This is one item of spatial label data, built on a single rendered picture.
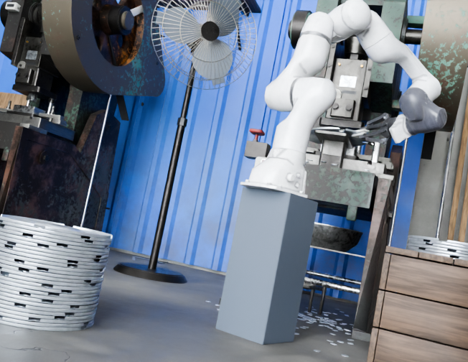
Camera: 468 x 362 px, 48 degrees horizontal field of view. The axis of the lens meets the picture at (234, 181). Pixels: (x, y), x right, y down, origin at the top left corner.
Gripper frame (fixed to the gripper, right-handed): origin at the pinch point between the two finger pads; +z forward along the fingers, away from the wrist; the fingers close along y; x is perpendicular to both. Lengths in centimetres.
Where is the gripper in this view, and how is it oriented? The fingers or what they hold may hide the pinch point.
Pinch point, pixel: (360, 133)
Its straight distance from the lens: 226.1
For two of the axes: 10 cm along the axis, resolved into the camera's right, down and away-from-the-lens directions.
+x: -8.1, -2.1, -5.4
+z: -5.7, 0.7, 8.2
